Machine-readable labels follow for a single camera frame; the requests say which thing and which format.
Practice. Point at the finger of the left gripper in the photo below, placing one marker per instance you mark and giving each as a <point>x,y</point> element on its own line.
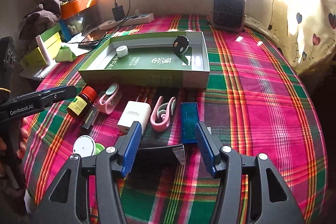
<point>35,102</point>

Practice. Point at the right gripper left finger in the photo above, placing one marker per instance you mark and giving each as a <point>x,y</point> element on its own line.
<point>67,198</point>

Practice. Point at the blue usb stick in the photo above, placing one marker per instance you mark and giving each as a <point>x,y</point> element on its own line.
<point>189,118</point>

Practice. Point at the black cylindrical case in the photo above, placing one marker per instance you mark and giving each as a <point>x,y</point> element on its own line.
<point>161,156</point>

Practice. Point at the amber medicine bottle red cap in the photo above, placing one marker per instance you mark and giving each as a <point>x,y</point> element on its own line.
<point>82,103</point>

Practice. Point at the white green spool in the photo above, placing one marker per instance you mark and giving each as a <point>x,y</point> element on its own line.
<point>85,146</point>

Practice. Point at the small white round jar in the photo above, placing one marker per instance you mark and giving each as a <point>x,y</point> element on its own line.
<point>122,51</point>

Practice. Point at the black round disc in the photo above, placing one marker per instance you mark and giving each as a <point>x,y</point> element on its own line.
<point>180,45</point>

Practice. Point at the person's left hand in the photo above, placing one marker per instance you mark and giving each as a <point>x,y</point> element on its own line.
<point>22,143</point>

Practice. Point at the white tube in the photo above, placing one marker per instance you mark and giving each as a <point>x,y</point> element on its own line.
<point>44,50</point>

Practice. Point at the green tissue pack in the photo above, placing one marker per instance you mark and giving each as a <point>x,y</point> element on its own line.
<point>65,55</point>

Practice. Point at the grey flat metal bar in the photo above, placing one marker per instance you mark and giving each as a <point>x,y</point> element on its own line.
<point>91,115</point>

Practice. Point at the plaid tablecloth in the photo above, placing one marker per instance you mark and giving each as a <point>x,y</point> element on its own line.
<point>254,102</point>

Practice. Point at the yellow green boxes stack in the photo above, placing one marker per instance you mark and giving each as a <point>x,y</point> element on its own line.
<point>48,46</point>

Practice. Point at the brown checked cloth bag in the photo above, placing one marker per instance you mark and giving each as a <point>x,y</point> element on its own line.
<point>43,17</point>

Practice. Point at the black smartphone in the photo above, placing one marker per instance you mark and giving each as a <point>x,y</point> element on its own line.
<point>92,40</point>

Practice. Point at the white usb charger block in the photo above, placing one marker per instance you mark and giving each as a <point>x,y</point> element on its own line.
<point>134,112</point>

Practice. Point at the orange planter tray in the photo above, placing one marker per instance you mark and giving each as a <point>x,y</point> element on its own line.
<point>74,7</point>

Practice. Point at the green shallow cardboard box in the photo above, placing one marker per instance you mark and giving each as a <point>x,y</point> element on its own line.
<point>151,62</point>

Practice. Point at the black charger adapter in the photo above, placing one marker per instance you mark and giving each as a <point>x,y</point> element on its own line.
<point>118,13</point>

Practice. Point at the white power strip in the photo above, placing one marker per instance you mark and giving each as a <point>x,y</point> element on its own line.
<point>131,20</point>

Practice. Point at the small desktop fan heater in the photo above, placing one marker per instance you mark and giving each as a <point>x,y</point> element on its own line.
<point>228,15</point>

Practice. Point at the heart pattern curtain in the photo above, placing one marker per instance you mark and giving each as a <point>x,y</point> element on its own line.
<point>303,30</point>

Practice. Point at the pink cable clip right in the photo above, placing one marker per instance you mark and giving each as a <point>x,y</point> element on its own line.
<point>162,113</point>

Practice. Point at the pink cable clip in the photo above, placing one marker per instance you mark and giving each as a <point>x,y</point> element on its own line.
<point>162,113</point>
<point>109,99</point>

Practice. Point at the pink cable clip left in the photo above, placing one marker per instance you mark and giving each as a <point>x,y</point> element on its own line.
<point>109,99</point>

